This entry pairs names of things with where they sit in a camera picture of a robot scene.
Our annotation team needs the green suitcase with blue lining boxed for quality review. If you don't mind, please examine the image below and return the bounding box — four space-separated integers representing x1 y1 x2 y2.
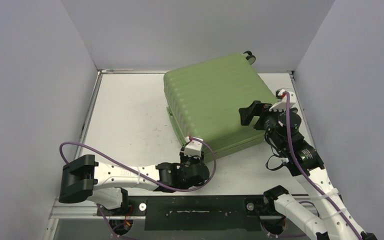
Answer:
163 53 276 162

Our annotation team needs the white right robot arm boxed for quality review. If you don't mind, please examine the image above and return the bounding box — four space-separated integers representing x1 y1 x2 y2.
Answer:
238 100 377 240

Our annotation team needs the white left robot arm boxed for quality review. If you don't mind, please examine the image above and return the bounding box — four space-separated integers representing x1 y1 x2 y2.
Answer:
58 154 211 215

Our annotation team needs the far left suitcase wheel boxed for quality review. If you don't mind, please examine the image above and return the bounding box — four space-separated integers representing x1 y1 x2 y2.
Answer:
243 50 256 65

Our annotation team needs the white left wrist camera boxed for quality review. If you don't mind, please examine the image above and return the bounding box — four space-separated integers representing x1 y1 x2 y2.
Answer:
183 136 203 157

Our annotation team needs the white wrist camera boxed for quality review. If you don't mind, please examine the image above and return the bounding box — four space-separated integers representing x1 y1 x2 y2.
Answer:
269 88 297 112
183 136 203 157

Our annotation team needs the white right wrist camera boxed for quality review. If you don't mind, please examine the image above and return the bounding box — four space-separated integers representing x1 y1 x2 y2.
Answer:
269 88 297 112

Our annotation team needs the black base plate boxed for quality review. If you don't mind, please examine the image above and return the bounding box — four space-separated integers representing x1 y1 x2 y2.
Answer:
109 194 296 232

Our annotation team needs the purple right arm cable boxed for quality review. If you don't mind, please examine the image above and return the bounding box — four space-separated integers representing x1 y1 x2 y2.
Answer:
278 91 365 240

